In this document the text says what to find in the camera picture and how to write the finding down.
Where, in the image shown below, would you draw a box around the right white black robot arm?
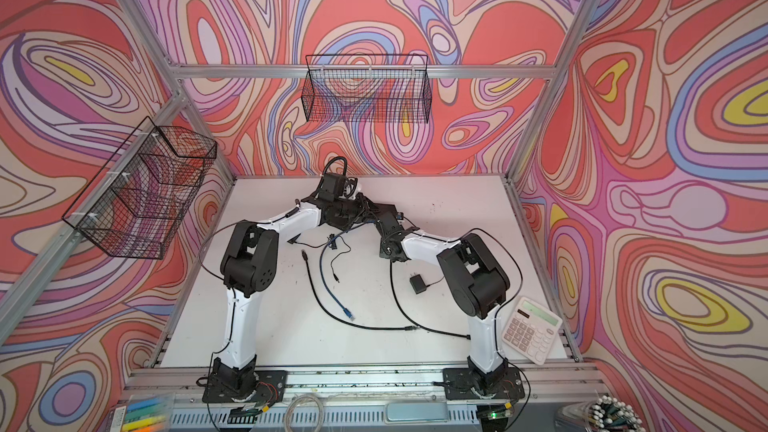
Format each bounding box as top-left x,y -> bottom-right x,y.
373,204 -> 510,396

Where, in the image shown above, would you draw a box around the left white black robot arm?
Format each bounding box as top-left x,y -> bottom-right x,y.
208,156 -> 364,401

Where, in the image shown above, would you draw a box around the white calculator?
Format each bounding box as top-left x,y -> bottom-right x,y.
502,297 -> 562,365

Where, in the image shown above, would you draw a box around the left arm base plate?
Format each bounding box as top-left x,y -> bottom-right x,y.
202,369 -> 288,404

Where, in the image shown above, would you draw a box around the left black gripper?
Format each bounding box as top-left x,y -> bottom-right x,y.
332,193 -> 383,226

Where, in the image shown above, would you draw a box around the black wire basket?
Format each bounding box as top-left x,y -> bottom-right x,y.
301,53 -> 432,124
62,118 -> 218,260

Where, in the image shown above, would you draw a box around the black wire basket back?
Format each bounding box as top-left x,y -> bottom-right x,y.
301,53 -> 432,124

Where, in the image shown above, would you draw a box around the grey flat device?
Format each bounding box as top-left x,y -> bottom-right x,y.
385,401 -> 449,424

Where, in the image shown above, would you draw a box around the blue ethernet cable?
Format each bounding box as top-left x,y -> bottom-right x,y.
317,221 -> 376,321

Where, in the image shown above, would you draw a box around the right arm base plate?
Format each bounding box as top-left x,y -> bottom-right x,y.
439,367 -> 526,403

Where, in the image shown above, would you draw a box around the box of coloured markers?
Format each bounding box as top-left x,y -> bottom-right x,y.
105,394 -> 174,432

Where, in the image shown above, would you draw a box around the bundle of white-tipped cables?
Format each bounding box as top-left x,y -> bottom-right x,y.
554,394 -> 649,432

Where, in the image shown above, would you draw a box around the aluminium front rail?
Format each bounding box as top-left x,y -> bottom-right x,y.
118,361 -> 608,431

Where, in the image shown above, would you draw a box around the black wire basket left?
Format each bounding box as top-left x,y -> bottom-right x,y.
62,118 -> 218,260

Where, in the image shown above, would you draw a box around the clear coiled cable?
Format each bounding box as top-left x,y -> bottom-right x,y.
283,394 -> 326,432

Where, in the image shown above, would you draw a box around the black ethernet cable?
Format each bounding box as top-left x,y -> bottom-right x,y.
301,250 -> 419,332
388,257 -> 471,340

